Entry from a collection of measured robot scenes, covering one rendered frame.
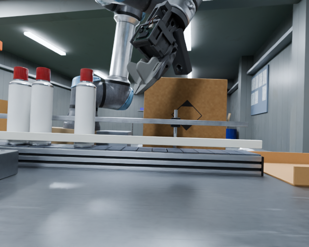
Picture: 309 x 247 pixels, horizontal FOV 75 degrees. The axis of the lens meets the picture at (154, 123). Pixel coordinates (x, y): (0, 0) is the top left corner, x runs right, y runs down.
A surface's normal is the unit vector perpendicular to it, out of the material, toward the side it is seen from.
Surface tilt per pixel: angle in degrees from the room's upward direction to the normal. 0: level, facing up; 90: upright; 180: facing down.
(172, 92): 90
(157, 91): 90
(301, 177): 90
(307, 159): 90
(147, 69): 102
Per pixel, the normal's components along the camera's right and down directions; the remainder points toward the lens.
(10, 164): 1.00, 0.04
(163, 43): 0.66, 0.18
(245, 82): -0.18, -0.02
